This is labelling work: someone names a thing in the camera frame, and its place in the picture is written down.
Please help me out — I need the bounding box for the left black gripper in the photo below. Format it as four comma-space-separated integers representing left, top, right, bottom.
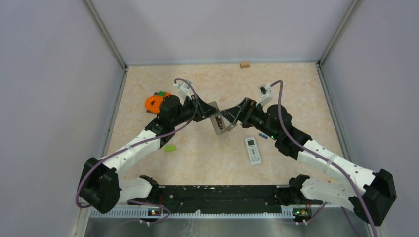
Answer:
171, 93, 219, 127

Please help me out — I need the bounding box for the white remote control upright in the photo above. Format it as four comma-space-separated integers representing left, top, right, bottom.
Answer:
245, 137, 262, 165

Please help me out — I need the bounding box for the orange tape roll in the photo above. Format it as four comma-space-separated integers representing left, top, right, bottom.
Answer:
145, 92, 171, 114

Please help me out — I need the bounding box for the green block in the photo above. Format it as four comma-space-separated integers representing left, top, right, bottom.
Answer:
164, 145, 176, 153

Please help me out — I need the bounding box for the tan wooden block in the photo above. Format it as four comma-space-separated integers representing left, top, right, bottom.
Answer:
239, 62, 250, 69

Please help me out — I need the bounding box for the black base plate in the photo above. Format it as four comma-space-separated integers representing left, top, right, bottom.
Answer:
135, 185, 322, 214

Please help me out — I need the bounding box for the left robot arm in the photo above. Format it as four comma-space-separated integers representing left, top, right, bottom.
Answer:
76, 95, 219, 214

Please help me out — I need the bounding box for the white remote control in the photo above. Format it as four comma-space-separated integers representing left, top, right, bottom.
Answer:
245, 137, 262, 165
209, 101, 236, 135

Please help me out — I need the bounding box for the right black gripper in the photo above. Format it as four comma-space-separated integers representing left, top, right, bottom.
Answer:
220, 97, 280, 141

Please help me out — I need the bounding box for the blue block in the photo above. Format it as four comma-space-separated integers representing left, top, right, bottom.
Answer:
259, 133, 268, 139

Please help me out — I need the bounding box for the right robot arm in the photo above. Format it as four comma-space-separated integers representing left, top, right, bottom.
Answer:
221, 98, 397, 226

